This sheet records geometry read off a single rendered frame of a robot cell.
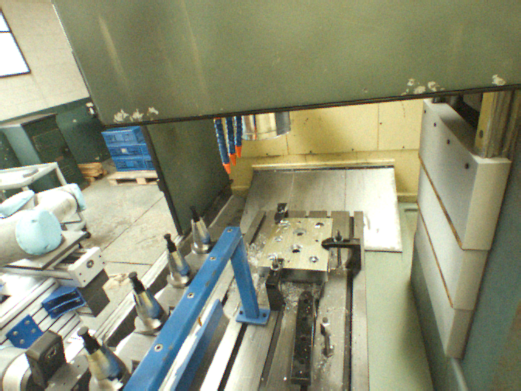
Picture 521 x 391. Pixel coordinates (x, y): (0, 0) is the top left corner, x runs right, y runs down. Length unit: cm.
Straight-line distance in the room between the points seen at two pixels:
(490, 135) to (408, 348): 86
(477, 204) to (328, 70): 36
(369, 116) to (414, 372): 124
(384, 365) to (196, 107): 103
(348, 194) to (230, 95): 141
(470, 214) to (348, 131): 129
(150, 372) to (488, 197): 61
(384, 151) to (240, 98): 150
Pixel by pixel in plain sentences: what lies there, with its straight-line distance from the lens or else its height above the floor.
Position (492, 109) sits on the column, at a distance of 58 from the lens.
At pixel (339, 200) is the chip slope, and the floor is 76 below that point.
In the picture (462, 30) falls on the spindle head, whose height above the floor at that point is 162.
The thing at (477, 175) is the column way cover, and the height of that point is 139.
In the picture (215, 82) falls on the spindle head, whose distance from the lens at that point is 47.
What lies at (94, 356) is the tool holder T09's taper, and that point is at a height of 129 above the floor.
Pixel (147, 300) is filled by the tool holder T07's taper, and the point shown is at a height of 127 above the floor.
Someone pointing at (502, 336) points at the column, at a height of 113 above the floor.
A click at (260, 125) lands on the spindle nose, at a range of 73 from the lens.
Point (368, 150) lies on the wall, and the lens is 188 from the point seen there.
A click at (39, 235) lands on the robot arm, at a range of 96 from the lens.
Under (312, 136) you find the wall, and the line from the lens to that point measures 187.
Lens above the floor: 164
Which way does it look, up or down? 27 degrees down
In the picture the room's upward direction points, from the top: 10 degrees counter-clockwise
